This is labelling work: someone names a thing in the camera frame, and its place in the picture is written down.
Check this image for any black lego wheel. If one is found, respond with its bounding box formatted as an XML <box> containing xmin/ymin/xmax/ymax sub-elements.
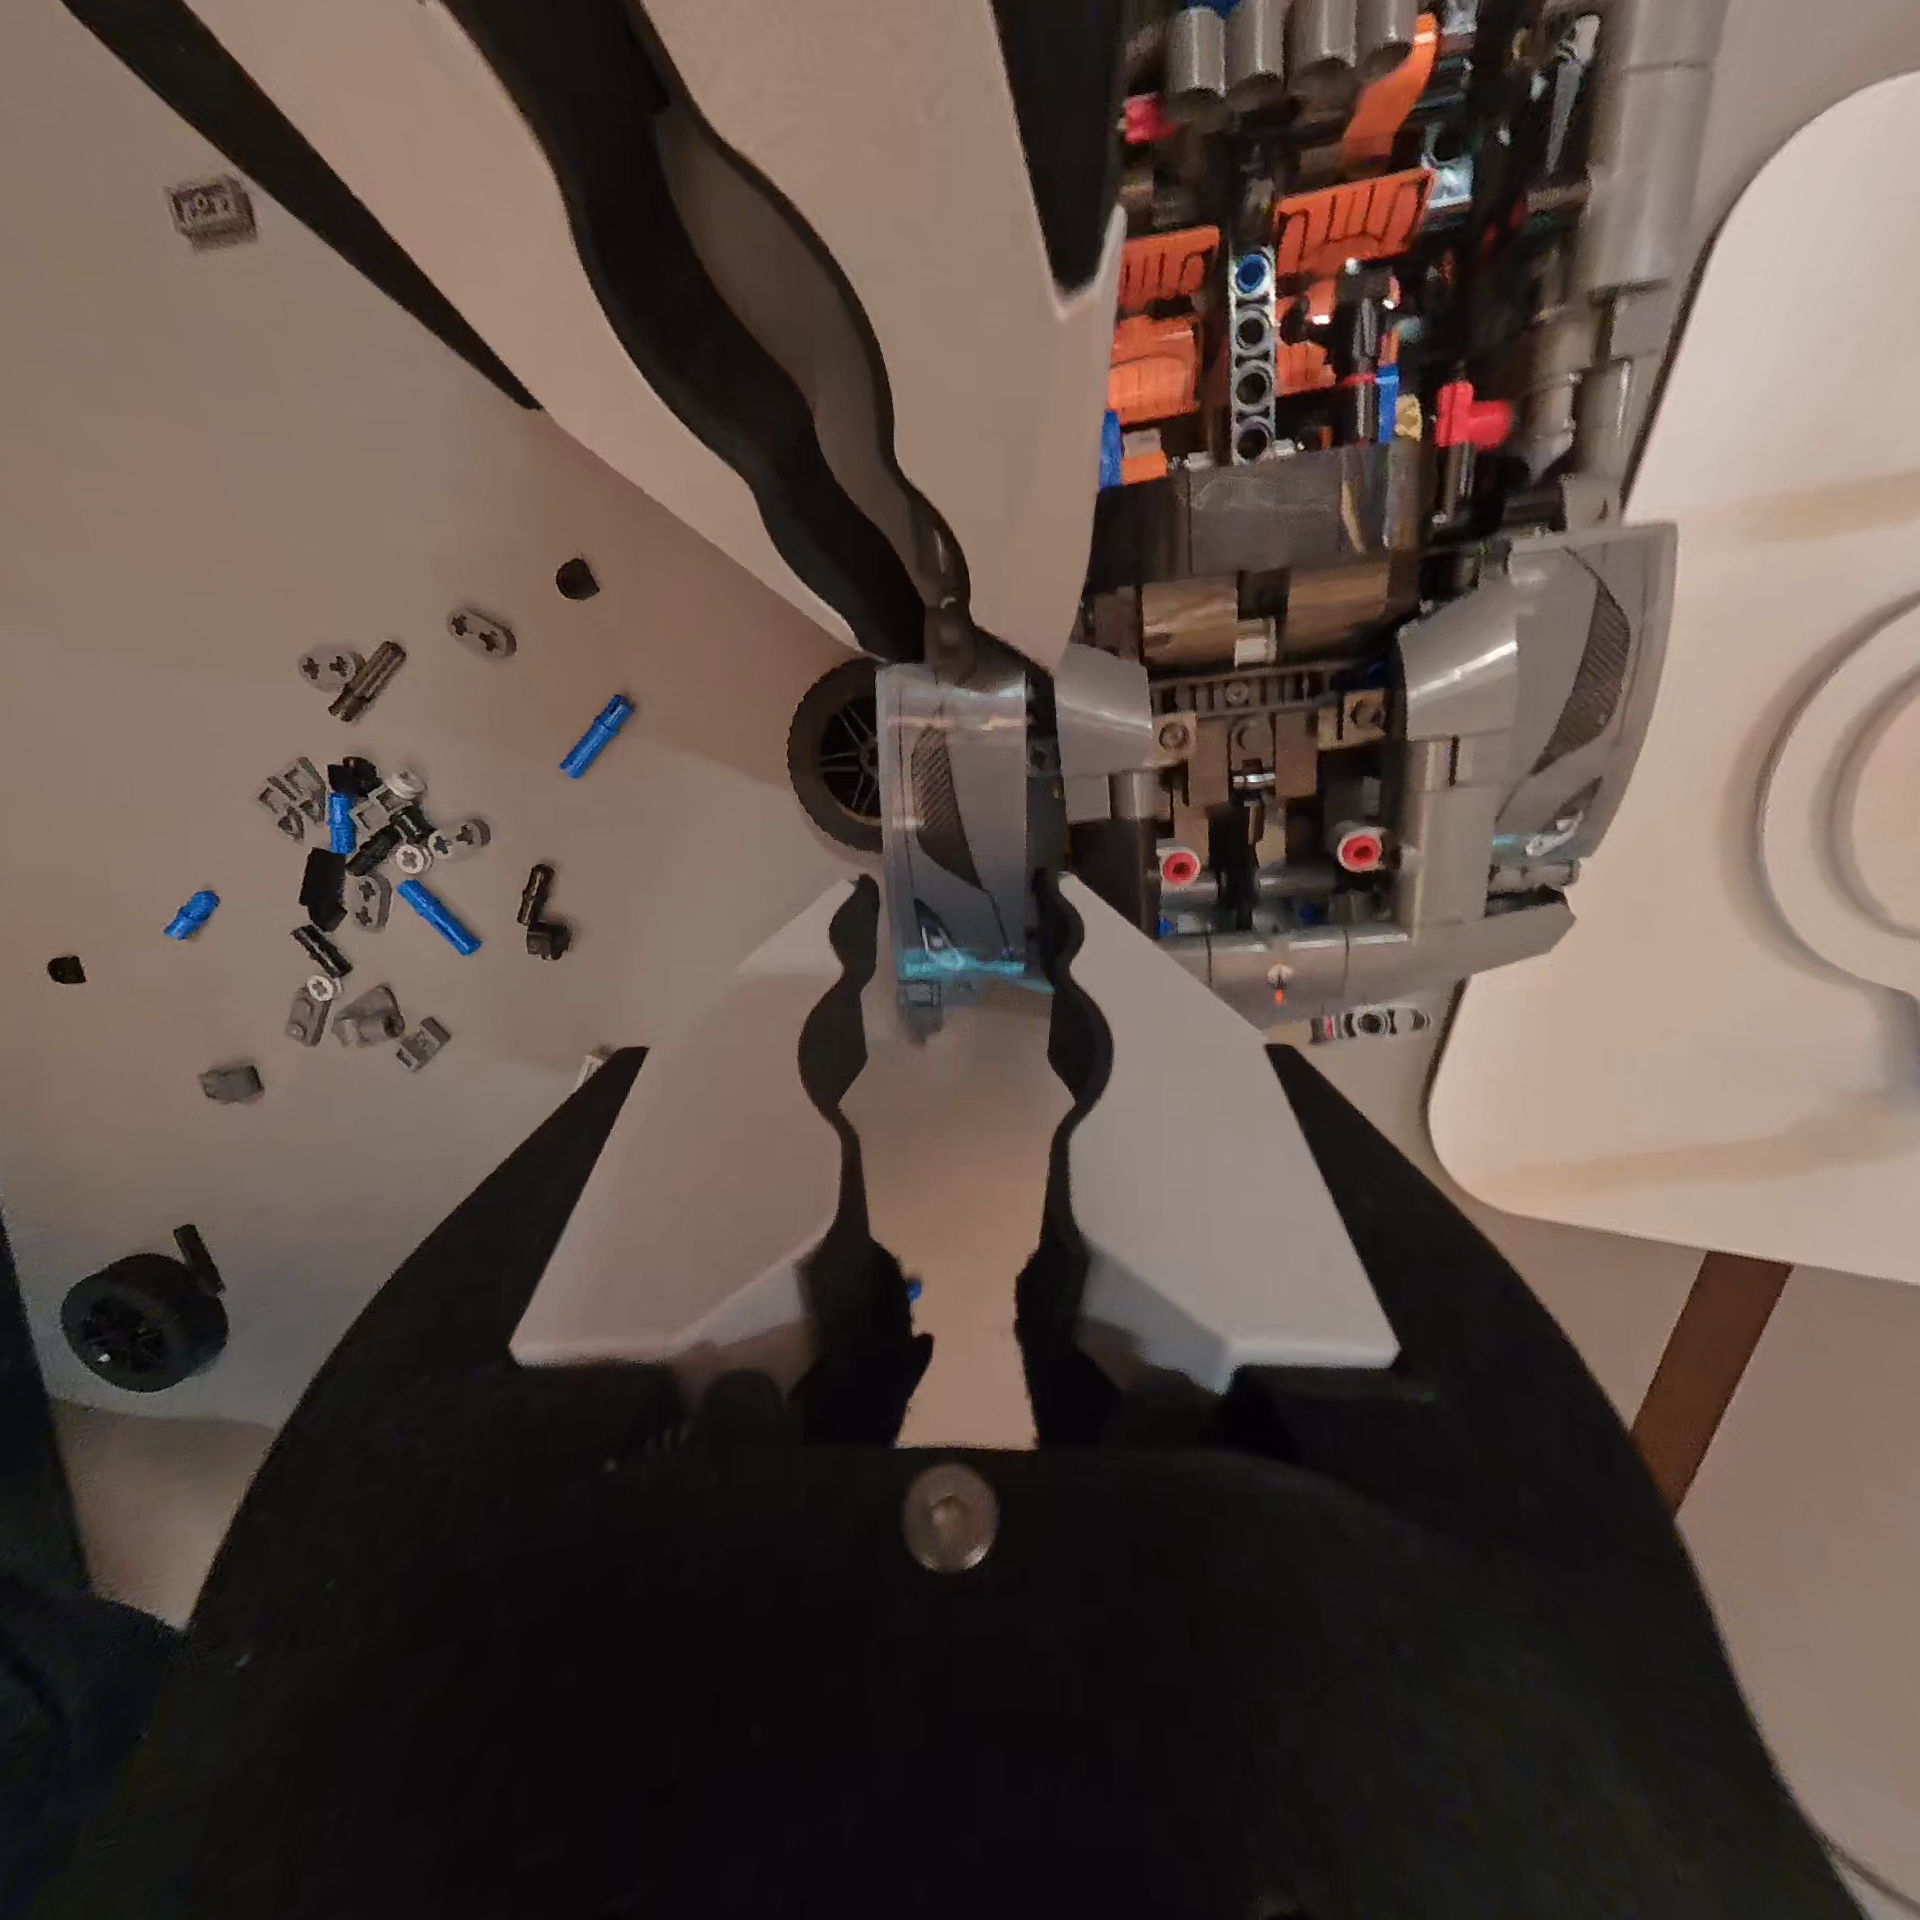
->
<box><xmin>59</xmin><ymin>1253</ymin><xmax>234</xmax><ymax>1396</ymax></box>

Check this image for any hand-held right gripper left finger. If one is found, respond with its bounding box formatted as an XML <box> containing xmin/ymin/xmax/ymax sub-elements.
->
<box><xmin>509</xmin><ymin>878</ymin><xmax>932</xmax><ymax>1449</ymax></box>

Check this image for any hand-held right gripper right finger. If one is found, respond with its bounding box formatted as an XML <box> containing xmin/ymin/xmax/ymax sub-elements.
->
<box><xmin>1012</xmin><ymin>866</ymin><xmax>1407</xmax><ymax>1449</ymax></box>

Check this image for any dark grey lego fender assembly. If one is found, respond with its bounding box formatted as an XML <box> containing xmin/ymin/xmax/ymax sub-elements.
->
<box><xmin>874</xmin><ymin>517</ymin><xmax>1070</xmax><ymax>1044</ymax></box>

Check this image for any grey lego car model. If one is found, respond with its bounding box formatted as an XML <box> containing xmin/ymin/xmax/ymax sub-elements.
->
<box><xmin>784</xmin><ymin>0</ymin><xmax>1682</xmax><ymax>1052</ymax></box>

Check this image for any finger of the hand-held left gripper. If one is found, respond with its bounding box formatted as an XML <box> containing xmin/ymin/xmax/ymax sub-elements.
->
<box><xmin>643</xmin><ymin>0</ymin><xmax>1126</xmax><ymax>666</ymax></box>
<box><xmin>192</xmin><ymin>0</ymin><xmax>935</xmax><ymax>666</ymax></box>

